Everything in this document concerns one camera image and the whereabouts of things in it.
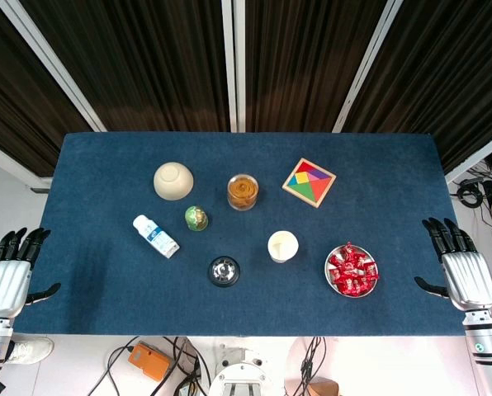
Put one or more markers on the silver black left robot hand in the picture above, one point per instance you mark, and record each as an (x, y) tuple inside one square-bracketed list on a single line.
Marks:
[(4, 288)]

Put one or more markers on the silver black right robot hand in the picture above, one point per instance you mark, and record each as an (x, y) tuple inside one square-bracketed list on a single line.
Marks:
[(469, 276)]

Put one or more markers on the red candy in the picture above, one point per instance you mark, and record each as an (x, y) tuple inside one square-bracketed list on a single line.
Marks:
[(353, 272), (337, 275), (347, 287), (370, 269), (347, 248), (359, 260), (363, 286), (336, 260)]

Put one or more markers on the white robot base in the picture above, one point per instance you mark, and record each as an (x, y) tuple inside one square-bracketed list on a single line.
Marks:
[(239, 375)]

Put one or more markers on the round silver metal plate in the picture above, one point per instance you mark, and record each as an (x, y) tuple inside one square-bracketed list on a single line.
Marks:
[(366, 253)]

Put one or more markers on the white paper cup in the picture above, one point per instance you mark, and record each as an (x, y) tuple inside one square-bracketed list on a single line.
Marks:
[(283, 245)]

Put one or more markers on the white sneaker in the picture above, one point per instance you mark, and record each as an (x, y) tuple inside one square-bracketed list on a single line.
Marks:
[(31, 350)]

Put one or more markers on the blue felt table cloth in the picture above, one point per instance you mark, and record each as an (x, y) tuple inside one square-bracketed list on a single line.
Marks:
[(105, 288)]

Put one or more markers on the white milk bottle blue label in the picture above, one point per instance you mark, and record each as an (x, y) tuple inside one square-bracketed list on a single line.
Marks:
[(155, 236)]

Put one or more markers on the orange handheld device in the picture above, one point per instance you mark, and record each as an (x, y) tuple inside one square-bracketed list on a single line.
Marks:
[(149, 363)]

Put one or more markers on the brown wooden block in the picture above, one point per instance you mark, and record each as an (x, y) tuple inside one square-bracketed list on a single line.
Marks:
[(324, 389)]

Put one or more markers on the colourful wooden tangram puzzle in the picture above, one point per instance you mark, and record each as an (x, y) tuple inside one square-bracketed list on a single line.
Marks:
[(310, 183)]

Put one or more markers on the dark brown curtain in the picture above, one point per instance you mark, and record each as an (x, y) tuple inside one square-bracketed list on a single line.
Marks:
[(448, 82), (147, 62), (15, 103), (304, 62)]

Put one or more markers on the cream upturned bowl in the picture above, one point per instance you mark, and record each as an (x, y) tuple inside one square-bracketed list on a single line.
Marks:
[(171, 181)]

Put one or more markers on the green gold nesting doll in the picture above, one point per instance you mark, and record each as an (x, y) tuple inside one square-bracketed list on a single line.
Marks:
[(195, 218)]

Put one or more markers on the chrome call bell black base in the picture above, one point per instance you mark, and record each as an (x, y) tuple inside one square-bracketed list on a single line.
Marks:
[(223, 271)]

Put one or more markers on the clear jar of rubber bands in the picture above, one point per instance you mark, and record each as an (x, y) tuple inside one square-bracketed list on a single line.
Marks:
[(242, 191)]

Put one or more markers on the white partition frame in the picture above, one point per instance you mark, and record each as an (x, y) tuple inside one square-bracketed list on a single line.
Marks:
[(240, 62), (370, 62), (10, 163), (477, 158), (229, 62), (46, 55)]

